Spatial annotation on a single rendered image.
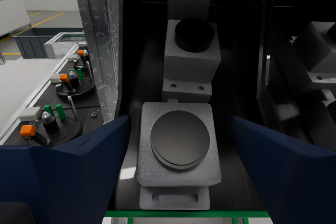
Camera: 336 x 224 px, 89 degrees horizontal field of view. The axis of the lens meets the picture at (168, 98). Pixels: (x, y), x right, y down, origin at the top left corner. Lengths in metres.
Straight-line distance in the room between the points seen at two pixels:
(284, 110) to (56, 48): 1.39
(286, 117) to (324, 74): 0.06
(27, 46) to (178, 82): 2.21
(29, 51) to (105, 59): 2.17
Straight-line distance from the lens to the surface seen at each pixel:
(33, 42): 2.28
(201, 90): 0.16
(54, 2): 11.28
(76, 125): 0.55
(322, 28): 0.24
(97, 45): 0.18
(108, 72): 0.18
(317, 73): 0.24
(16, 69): 1.42
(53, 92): 0.79
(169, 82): 0.15
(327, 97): 0.24
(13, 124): 0.71
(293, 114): 0.23
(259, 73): 0.18
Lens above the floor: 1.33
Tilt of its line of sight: 34 degrees down
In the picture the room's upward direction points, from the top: 3 degrees clockwise
